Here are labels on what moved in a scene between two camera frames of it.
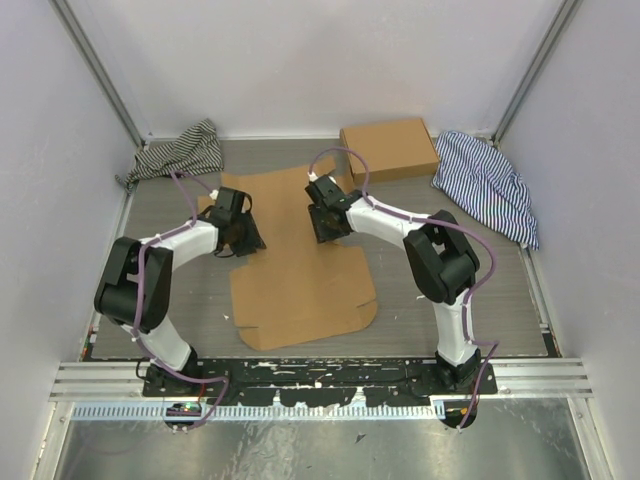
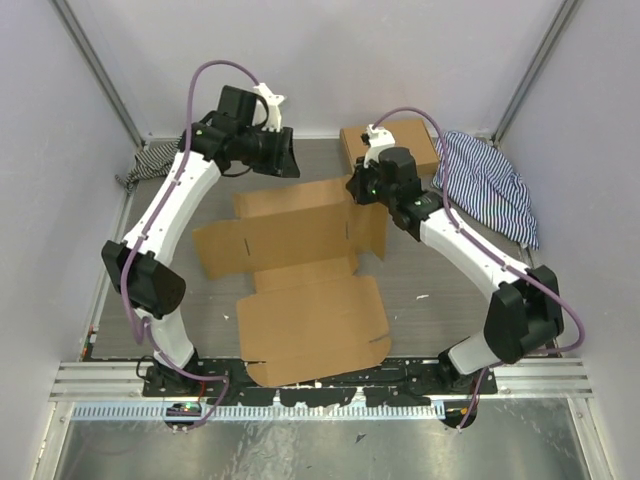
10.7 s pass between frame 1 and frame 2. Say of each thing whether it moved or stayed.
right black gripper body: moved
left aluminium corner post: stayed
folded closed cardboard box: stayed
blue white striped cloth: stayed
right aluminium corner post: stayed
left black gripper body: moved
